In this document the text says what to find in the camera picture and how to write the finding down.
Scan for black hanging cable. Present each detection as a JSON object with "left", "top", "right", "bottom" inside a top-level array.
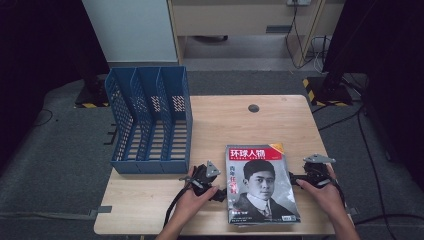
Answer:
[{"left": 284, "top": 4, "right": 316, "bottom": 70}]

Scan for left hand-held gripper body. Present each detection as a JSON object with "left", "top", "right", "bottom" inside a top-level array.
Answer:
[{"left": 178, "top": 160, "right": 223, "bottom": 201}]

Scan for dark flat object under desk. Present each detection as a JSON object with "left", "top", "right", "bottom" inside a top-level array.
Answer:
[{"left": 192, "top": 34, "right": 229, "bottom": 44}]

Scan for black tape strips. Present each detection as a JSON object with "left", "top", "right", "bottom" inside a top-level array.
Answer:
[{"left": 103, "top": 123, "right": 118, "bottom": 146}]

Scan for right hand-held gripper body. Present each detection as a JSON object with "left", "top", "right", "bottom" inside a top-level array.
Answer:
[{"left": 301, "top": 153, "right": 337, "bottom": 190}]

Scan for thin black floor cable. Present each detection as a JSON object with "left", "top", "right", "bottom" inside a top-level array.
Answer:
[{"left": 33, "top": 108, "right": 54, "bottom": 128}]

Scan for person's left hand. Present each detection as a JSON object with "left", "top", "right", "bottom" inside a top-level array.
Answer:
[{"left": 173, "top": 166, "right": 220, "bottom": 230}]

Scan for right hand-held gripper cable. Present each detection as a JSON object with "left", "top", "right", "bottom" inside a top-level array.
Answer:
[{"left": 329, "top": 179, "right": 348, "bottom": 209}]

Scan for long black floor cable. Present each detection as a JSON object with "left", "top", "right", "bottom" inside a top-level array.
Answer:
[{"left": 356, "top": 109, "right": 391, "bottom": 240}]

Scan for white cable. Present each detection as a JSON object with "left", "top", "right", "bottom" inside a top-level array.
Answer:
[{"left": 309, "top": 34, "right": 332, "bottom": 74}]

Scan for white cabinet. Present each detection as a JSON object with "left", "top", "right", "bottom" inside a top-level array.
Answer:
[{"left": 82, "top": 0, "right": 178, "bottom": 64}]

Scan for person's right hand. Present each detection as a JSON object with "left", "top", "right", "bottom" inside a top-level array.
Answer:
[{"left": 295, "top": 164, "right": 346, "bottom": 223}]

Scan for portrait cover magazine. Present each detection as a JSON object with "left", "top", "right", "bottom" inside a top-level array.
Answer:
[{"left": 224, "top": 143, "right": 302, "bottom": 226}]

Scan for dark curtain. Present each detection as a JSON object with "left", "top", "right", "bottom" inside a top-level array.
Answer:
[
  {"left": 321, "top": 0, "right": 424, "bottom": 183},
  {"left": 0, "top": 0, "right": 111, "bottom": 168}
]

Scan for light wooden desk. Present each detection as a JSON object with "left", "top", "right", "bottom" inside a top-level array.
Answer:
[{"left": 166, "top": 0, "right": 346, "bottom": 69}]

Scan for blue plastic file rack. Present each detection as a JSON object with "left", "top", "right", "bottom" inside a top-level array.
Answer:
[{"left": 104, "top": 65, "right": 194, "bottom": 175}]

